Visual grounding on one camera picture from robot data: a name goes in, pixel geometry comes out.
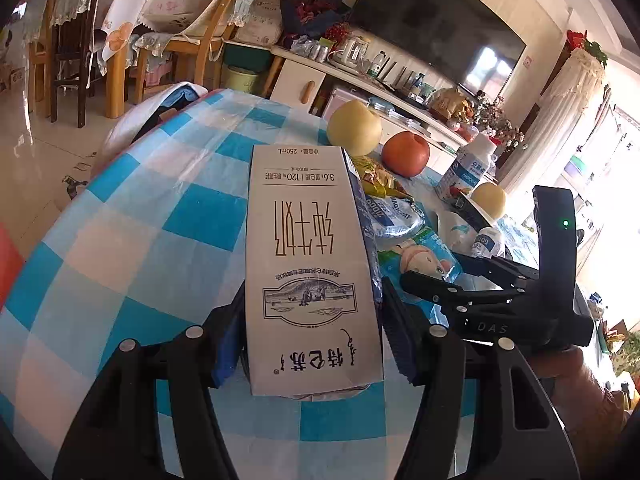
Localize light wooden chair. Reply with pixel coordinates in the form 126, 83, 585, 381
105, 0, 266, 121

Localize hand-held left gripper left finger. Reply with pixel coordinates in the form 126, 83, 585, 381
52, 287, 248, 480

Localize dark wooden chair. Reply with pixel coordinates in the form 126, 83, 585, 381
27, 0, 103, 130

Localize crumpled white wrapper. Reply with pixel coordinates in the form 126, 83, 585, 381
437, 210, 481, 256

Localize dark wrapped red flower bouquet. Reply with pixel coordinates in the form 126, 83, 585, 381
277, 0, 353, 41

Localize person's right hand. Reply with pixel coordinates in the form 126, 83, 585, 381
539, 348, 609, 414

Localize white TV cabinet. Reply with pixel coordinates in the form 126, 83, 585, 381
260, 44, 481, 161

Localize yellow snack wrapper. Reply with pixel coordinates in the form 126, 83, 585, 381
347, 154, 408, 198

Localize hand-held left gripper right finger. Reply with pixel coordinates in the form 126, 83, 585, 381
381, 276, 583, 480

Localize plastic-wrapped silver cans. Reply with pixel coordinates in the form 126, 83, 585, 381
290, 35, 333, 60

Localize black flat screen television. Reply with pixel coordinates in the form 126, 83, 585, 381
349, 0, 528, 98

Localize white yogurt bottle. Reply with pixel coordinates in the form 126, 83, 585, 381
434, 133, 498, 207

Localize blue white checkered tablecloth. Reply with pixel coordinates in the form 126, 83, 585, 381
0, 87, 543, 480

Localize person's right forearm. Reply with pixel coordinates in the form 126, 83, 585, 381
567, 385, 632, 466

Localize white electric kettle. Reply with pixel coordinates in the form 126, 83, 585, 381
332, 35, 371, 68

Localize white blue fabric bundle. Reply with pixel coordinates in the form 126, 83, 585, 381
102, 81, 208, 161

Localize blue cartoon print packet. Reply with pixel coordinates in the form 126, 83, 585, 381
377, 225, 461, 306

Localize golden ornament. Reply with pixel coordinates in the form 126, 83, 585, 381
430, 87, 473, 121

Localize small yellow pear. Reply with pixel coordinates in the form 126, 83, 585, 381
470, 182, 507, 221

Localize orange print white tablecloth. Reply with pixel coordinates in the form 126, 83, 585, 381
97, 0, 156, 63

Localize dried flower bouquet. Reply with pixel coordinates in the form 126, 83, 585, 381
472, 92, 526, 151

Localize dark green storage box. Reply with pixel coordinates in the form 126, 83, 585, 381
222, 42, 273, 73

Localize light green plastic basin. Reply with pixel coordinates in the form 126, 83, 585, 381
220, 64, 260, 95

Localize red round object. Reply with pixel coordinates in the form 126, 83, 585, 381
0, 222, 26, 311

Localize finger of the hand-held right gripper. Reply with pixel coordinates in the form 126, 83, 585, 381
399, 270, 513, 312
454, 253, 542, 288

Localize large yellow pear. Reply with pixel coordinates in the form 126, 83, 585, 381
326, 99, 383, 157

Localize pastel plastic drawer cabinet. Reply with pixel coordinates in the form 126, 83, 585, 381
562, 155, 593, 201

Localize red apple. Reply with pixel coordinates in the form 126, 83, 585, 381
381, 131, 431, 178

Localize tall white lace-covered appliance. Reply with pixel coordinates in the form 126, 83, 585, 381
500, 30, 613, 196

